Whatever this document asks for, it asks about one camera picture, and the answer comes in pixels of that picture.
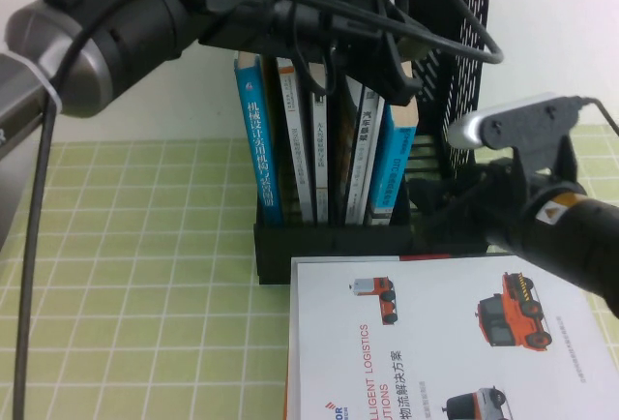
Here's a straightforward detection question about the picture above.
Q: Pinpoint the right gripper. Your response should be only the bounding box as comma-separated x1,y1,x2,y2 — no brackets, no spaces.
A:
409,158,531,242

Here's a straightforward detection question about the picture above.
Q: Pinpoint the blue and grey DTC book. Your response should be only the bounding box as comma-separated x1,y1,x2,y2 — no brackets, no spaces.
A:
369,37,421,223

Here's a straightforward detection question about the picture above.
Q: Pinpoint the dark cover car book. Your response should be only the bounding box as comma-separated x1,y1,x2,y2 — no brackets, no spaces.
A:
338,74,388,225

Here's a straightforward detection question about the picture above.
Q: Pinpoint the black plastic book holder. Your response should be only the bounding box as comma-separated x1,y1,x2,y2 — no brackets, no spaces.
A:
253,0,494,285

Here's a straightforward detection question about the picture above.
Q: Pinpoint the grey spine paperback book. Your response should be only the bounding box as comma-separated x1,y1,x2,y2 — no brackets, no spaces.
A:
308,62,330,225

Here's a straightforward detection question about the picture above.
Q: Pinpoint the white spine book orange mark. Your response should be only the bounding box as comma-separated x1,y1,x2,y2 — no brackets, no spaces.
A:
276,56,315,224

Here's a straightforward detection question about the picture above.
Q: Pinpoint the blue spine hardcover book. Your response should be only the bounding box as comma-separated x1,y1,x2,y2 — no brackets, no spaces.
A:
233,50,285,226

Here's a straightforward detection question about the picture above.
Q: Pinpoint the white brochure with orange trucks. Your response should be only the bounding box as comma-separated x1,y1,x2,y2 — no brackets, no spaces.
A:
295,255,619,420

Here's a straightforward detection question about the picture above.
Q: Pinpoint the green checkered tablecloth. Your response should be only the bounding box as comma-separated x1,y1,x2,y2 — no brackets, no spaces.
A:
0,122,619,420

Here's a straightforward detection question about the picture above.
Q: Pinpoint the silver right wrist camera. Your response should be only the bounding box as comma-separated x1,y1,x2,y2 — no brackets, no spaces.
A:
444,93,581,184

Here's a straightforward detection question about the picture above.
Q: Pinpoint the black right camera cable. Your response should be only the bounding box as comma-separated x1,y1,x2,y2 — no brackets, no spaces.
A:
577,95,619,134

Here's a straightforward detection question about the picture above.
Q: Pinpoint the white cable tie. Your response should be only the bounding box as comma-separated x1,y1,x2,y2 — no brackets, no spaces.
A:
28,64,62,111

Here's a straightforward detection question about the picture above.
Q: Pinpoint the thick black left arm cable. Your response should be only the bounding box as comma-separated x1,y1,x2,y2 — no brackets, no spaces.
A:
12,0,505,420

